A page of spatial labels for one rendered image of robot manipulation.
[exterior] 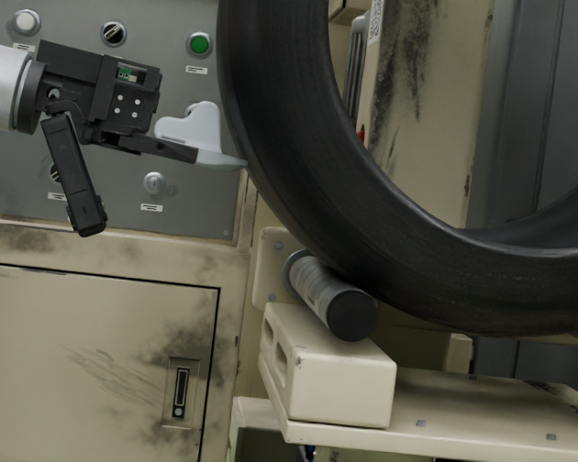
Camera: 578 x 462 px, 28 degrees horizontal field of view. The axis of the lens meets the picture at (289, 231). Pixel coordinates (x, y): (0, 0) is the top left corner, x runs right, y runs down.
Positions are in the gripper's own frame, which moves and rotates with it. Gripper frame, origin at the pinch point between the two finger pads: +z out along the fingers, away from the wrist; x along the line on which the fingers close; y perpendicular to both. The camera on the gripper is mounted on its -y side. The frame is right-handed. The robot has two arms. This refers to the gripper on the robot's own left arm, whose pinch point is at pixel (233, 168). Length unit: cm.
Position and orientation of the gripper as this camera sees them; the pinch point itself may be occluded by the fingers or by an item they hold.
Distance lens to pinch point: 108.1
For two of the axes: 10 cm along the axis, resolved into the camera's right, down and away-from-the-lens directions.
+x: -0.9, -0.6, 9.9
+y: 2.4, -9.7, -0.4
